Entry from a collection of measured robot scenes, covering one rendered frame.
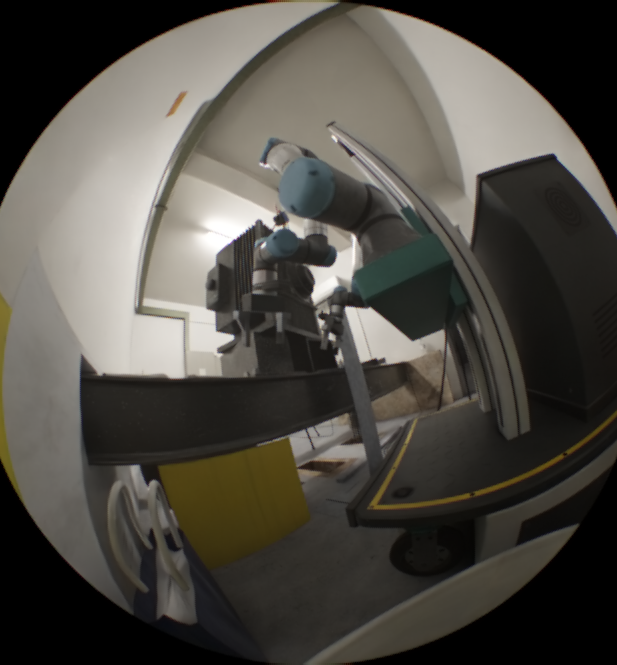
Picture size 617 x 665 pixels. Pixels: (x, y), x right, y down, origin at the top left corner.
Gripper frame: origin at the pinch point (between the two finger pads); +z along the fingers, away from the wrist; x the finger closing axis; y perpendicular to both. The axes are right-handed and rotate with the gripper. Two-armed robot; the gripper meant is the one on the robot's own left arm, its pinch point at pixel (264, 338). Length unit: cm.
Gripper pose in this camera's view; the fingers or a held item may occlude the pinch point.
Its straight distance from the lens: 62.1
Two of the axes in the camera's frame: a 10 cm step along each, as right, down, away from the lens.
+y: -7.6, -0.3, 6.5
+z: 0.0, 10.0, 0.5
